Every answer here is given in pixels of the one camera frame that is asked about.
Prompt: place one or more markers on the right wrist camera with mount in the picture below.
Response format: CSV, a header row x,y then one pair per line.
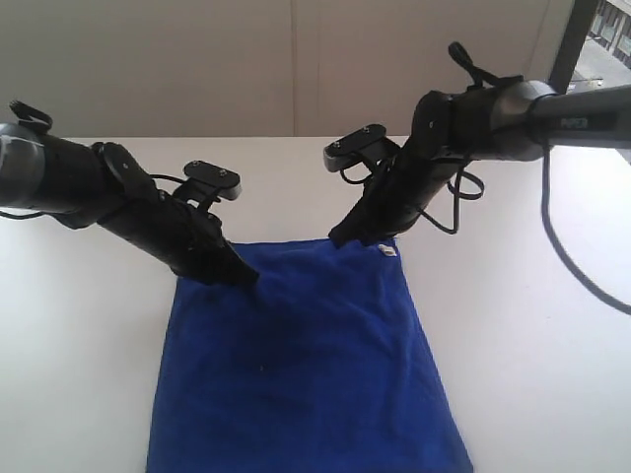
x,y
368,146

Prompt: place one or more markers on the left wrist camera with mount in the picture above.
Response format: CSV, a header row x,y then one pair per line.
x,y
212,182

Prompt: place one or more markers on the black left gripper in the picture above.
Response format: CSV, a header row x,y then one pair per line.
x,y
177,235

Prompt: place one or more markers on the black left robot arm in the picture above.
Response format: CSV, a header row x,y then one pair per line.
x,y
80,186

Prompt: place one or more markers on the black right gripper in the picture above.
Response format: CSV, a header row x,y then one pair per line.
x,y
395,201

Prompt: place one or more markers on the blue microfibre cloth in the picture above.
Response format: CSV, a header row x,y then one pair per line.
x,y
321,366

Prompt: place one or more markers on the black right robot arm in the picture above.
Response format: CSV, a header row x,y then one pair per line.
x,y
515,123

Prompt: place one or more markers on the dark window frame post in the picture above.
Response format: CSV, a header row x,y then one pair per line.
x,y
579,22

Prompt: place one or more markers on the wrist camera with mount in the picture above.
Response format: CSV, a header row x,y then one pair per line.
x,y
212,182
368,146

